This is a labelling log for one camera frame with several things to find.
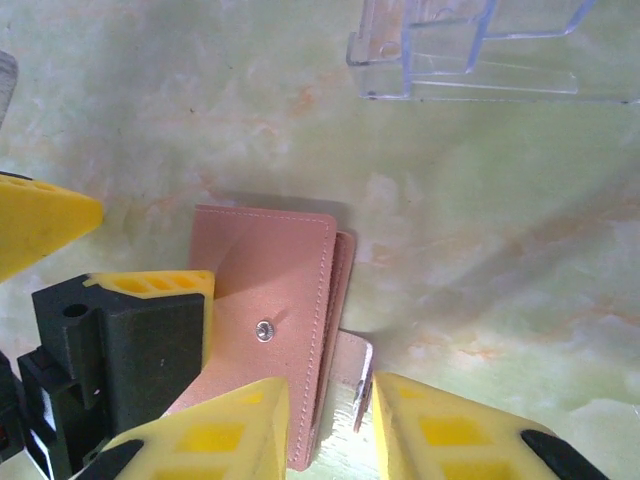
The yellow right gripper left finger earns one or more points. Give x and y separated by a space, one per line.
215 440

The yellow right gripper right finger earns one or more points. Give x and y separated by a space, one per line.
450 440

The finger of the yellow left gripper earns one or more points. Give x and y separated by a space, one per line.
145 340
40 220

